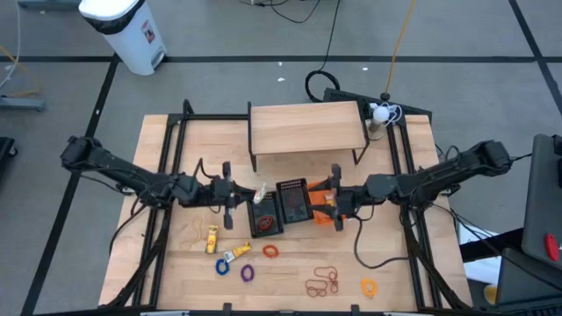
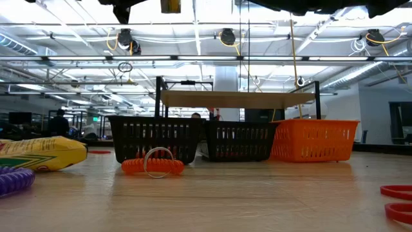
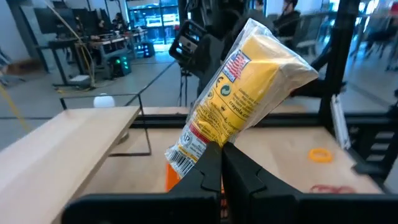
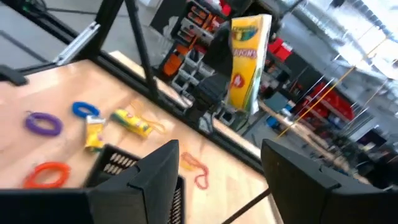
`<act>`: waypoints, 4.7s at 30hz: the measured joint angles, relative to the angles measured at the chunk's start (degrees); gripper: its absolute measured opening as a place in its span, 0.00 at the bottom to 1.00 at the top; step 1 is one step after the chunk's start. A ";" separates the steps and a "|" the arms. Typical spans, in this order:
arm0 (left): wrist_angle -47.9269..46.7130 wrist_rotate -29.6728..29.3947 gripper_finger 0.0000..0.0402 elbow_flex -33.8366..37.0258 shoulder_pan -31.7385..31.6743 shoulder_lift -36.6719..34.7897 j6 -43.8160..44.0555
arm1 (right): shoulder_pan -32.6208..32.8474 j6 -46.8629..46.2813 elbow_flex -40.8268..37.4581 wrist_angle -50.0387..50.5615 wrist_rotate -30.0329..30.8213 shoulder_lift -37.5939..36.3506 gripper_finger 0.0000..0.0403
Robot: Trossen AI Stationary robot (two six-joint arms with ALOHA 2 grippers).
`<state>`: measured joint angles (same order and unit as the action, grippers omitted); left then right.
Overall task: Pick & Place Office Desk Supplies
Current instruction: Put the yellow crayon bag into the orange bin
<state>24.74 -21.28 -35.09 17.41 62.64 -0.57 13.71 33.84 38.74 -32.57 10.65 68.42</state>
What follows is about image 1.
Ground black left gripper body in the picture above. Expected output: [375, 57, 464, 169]
[199, 161, 241, 231]

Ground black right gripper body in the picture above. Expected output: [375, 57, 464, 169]
[328, 162, 371, 233]

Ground orange plastic slotted basket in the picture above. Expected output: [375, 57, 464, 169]
[306, 179, 348, 226]

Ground black plastic slotted basket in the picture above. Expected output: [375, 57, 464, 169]
[275, 177, 315, 225]
[245, 190, 285, 240]

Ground yellow rubber band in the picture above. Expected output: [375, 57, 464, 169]
[178, 213, 206, 252]

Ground yellow spiral coil wristband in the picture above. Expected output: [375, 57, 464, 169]
[360, 277, 379, 298]

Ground wooden shelf riser black legs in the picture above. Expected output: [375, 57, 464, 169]
[246, 100, 371, 173]

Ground white bulb lamp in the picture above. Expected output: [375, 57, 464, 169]
[367, 104, 403, 141]

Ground black equipment plate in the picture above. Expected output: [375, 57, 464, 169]
[323, 87, 434, 119]

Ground white sheet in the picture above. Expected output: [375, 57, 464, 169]
[458, 223, 504, 286]

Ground yellow round object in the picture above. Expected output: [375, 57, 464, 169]
[482, 284, 500, 305]

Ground white trash can black bag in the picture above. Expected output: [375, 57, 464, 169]
[77, 0, 169, 77]

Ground grey laptop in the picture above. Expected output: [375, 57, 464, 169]
[495, 248, 562, 308]

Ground grey monitor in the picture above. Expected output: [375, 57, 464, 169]
[521, 133, 562, 269]

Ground red emergency button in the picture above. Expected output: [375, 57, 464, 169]
[544, 233, 561, 263]

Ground grey stand foot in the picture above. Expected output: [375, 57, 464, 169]
[0, 95, 47, 113]

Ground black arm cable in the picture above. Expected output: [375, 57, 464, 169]
[108, 204, 148, 258]
[353, 205, 412, 270]

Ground black aluminium rig frame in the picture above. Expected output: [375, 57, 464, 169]
[98, 98, 473, 316]

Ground black floor cable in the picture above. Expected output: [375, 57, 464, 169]
[239, 0, 342, 104]

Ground yellow hanging cable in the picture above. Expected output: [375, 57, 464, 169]
[379, 0, 417, 101]

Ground yellow floor cable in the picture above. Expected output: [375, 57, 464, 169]
[0, 46, 44, 98]

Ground white floor cable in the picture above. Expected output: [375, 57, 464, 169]
[0, 0, 23, 89]

